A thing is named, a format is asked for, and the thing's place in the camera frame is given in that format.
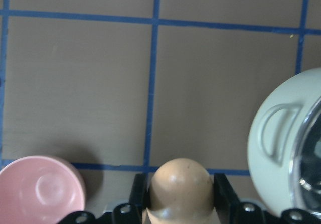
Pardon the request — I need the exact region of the brown egg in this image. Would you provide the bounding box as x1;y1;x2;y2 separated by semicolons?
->
147;158;214;223

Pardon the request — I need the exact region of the pale green cooking pot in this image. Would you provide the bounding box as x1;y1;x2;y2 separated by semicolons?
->
248;68;320;216

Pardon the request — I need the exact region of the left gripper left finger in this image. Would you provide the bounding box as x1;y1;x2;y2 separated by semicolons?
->
111;173;149;224

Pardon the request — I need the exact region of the pink bowl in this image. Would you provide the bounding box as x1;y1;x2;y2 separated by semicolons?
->
1;155;86;223

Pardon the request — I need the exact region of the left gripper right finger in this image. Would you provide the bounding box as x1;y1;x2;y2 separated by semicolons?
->
214;173;263;224

